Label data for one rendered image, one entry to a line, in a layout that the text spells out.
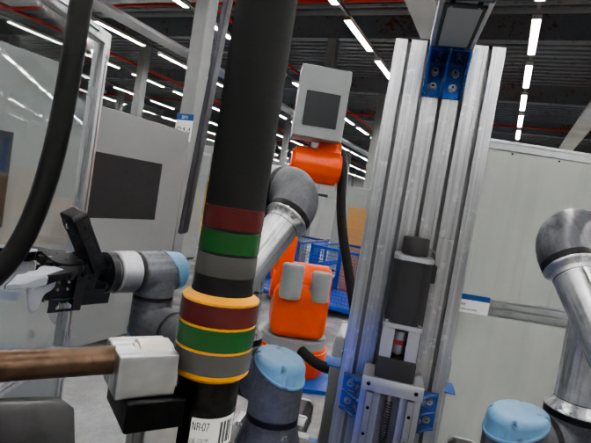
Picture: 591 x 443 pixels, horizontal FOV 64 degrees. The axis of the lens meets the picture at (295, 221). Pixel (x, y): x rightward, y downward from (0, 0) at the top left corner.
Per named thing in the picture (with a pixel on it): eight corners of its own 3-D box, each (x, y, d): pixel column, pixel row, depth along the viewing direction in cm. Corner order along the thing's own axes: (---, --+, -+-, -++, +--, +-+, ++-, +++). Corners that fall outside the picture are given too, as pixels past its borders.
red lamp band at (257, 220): (215, 229, 24) (220, 206, 24) (193, 221, 27) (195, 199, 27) (273, 236, 26) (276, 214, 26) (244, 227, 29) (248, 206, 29)
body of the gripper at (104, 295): (43, 314, 72) (115, 307, 82) (54, 261, 71) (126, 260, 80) (23, 295, 77) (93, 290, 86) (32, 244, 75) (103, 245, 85)
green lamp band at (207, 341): (192, 357, 24) (195, 333, 24) (164, 329, 27) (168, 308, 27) (266, 352, 26) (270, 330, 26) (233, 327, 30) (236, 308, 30)
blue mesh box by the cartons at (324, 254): (298, 308, 698) (309, 243, 693) (331, 297, 811) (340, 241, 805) (353, 323, 659) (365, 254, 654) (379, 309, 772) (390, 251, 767)
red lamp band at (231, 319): (195, 331, 24) (199, 308, 24) (168, 307, 27) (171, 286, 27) (270, 330, 26) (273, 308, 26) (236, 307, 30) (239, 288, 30)
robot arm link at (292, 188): (346, 199, 106) (214, 388, 82) (308, 193, 113) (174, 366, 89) (331, 159, 99) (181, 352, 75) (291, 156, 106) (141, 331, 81)
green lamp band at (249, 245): (212, 255, 24) (215, 231, 24) (189, 243, 27) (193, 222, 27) (268, 258, 26) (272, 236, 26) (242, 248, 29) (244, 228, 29)
